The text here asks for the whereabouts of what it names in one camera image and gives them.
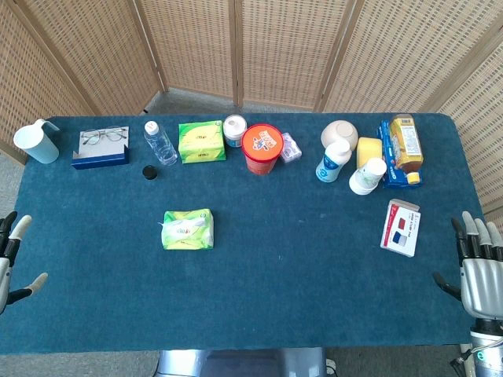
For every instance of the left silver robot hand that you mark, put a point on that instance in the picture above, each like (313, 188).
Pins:
(4, 259)

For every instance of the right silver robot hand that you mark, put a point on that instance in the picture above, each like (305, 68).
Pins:
(480, 275)

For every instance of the green tissue pack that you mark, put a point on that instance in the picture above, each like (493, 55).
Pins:
(188, 229)
(201, 142)

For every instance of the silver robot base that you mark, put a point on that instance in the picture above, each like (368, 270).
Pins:
(241, 363)

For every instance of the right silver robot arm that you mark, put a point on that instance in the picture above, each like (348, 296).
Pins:
(487, 345)

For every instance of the white red-blue card box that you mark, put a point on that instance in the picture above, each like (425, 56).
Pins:
(401, 228)

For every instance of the light blue plastic mug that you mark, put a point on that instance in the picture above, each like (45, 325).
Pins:
(35, 143)

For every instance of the blue glasses case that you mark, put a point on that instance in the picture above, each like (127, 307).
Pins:
(101, 152)

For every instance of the yellow-label tea bottle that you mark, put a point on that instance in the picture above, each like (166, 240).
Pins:
(406, 147)

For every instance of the blue cookie box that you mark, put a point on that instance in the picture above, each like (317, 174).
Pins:
(389, 157)

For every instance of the white paper cup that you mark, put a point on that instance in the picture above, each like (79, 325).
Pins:
(367, 176)

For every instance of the thin-framed eyeglasses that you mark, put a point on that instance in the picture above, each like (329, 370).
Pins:
(103, 135)

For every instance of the yellow sponge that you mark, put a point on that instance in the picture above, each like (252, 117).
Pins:
(369, 151)

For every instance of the black bottle cap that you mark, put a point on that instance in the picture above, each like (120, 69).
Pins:
(149, 173)

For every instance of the white blue-label milk bottle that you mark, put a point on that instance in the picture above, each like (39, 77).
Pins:
(332, 162)

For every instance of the clear plastic water bottle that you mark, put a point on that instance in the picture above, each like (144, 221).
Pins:
(160, 145)

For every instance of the beige upturned bowl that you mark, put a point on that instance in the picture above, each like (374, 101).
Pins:
(338, 133)

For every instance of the purple clear plastic box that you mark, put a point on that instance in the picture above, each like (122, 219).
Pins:
(291, 148)

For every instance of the sealed green tissue pack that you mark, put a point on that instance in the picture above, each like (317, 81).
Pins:
(201, 142)

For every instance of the red instant noodle cup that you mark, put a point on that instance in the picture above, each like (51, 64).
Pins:
(261, 149)

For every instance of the white round jar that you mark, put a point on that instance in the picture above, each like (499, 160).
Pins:
(234, 131)

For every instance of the woven bamboo folding screen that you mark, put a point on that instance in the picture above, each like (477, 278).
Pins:
(251, 51)

